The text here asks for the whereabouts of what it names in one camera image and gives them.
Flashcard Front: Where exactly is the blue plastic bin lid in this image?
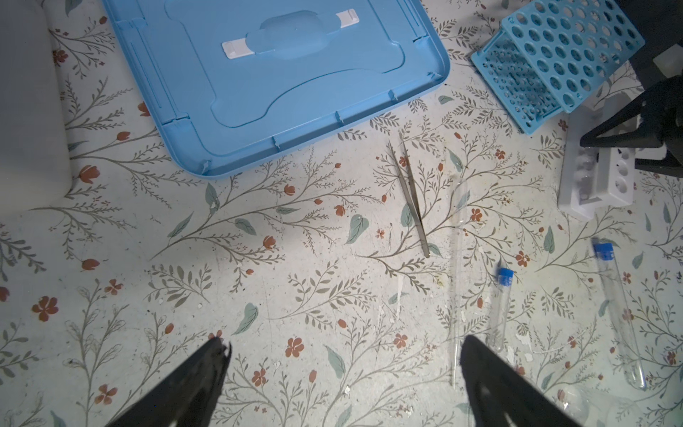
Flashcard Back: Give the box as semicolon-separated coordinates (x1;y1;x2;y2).
104;0;450;179

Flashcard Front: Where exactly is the clear glass stirring rod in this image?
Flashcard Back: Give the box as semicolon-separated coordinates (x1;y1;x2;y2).
449;175;469;390

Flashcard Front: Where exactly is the white plastic storage bin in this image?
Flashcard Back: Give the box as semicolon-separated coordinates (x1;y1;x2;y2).
1;1;71;220

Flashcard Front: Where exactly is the white test tube rack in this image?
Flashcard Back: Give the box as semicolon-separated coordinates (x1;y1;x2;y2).
558;94;665;222

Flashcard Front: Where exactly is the long blue-capped test tube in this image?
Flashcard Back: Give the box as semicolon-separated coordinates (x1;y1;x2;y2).
592;238;647;391

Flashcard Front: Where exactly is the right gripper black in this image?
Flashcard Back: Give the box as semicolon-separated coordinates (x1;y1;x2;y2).
580;0;683;178

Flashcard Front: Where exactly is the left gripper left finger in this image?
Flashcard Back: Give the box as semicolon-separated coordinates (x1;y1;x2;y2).
110;338;232;426

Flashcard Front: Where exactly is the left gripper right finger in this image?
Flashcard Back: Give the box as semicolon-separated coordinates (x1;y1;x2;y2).
460;336;577;426

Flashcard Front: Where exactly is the small blue-capped test tube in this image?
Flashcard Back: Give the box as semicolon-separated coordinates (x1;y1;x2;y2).
487;267;514;352

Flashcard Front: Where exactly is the blue test tube rack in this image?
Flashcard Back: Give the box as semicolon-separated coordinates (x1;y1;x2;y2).
471;1;646;135

